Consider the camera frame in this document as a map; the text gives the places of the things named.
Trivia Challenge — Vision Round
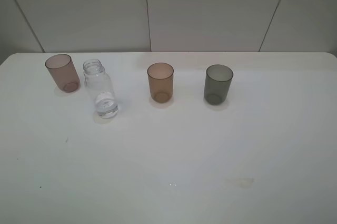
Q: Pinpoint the clear plastic water bottle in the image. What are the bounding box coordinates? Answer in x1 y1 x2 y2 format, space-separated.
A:
83 59 118 119

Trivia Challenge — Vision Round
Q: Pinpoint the translucent orange plastic cup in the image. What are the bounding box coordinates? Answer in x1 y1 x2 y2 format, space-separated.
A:
147 63 174 103

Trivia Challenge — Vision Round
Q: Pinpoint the translucent grey plastic cup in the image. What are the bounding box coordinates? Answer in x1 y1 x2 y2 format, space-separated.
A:
204 64 234 105

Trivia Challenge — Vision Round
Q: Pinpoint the translucent pink plastic cup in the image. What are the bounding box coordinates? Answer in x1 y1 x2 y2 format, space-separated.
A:
45 54 80 93

